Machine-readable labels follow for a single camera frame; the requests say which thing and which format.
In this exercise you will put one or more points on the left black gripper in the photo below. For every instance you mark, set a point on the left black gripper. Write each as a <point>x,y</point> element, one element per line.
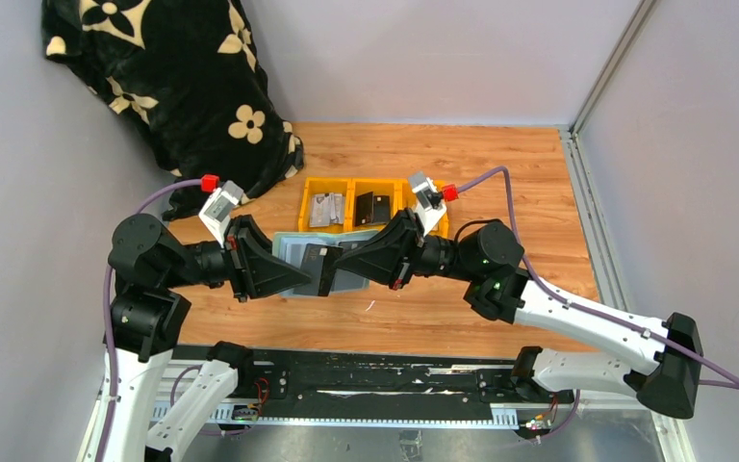
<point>237,259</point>

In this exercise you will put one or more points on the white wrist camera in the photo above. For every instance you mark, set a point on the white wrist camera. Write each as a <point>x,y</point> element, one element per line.
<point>216,212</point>
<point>429,206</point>

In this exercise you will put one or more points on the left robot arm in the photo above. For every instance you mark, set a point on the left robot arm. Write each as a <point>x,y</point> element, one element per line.
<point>147,267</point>

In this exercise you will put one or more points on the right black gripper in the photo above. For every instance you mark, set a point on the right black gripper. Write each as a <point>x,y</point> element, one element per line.
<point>408,248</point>

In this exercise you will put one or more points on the green card holder wallet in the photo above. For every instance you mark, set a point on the green card holder wallet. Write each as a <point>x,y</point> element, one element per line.
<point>289,247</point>

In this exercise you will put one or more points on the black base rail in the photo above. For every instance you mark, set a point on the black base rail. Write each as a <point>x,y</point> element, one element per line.
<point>318,388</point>

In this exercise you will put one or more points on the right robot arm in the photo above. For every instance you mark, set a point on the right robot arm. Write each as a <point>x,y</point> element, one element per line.
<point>655,361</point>

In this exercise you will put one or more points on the aluminium frame post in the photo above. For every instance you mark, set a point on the aluminium frame post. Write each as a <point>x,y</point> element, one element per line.
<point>630,33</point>

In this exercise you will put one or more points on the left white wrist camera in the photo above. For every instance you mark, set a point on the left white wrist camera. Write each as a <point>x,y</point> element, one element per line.
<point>216,212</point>

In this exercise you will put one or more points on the silver cards stack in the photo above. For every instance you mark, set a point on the silver cards stack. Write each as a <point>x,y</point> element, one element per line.
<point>326,209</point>

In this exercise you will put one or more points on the black floral blanket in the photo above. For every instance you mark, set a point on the black floral blanket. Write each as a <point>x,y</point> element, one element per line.
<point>187,76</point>

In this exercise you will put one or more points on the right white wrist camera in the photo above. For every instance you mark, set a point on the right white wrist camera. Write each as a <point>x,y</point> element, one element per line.
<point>429,206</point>

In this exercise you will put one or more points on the black cards stack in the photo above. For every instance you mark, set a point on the black cards stack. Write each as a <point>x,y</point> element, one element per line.
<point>371,209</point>

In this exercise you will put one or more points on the left yellow plastic bin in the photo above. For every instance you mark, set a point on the left yellow plastic bin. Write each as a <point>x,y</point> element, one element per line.
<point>314,185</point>

